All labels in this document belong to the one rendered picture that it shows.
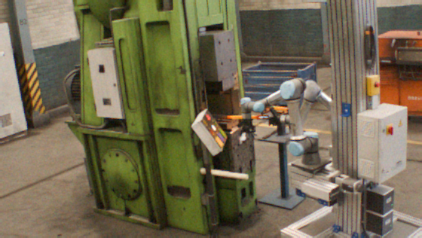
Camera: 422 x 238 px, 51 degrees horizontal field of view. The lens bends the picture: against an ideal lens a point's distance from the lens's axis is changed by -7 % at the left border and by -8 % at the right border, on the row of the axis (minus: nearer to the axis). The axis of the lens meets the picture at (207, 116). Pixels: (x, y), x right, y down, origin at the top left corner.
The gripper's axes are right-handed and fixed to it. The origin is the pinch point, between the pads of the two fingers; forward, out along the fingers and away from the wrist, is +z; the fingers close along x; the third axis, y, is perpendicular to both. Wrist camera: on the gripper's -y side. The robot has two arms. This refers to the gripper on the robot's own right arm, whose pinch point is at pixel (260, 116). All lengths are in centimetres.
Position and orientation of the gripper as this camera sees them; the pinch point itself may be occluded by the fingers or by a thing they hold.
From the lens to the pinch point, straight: 404.2
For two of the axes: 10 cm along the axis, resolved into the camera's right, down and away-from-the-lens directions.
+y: 1.4, 9.6, 2.6
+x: 5.5, -2.9, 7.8
